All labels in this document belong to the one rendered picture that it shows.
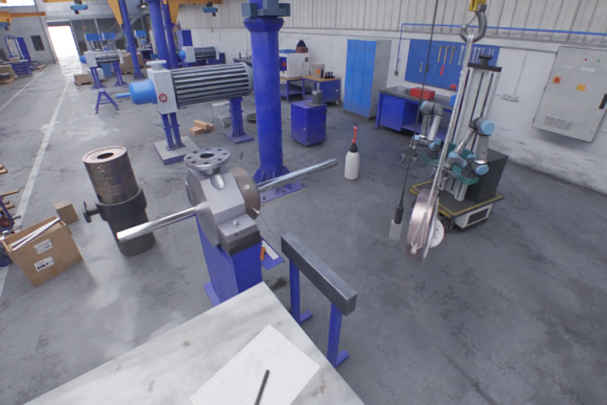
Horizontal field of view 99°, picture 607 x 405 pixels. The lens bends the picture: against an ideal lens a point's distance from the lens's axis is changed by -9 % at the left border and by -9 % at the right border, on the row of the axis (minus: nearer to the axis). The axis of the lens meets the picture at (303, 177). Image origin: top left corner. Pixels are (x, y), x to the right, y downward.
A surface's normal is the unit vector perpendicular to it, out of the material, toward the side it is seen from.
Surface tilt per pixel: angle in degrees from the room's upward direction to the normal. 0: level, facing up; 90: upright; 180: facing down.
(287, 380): 0
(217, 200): 45
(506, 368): 0
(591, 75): 90
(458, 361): 0
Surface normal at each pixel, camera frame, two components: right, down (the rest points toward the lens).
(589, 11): -0.81, 0.28
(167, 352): 0.00, -0.88
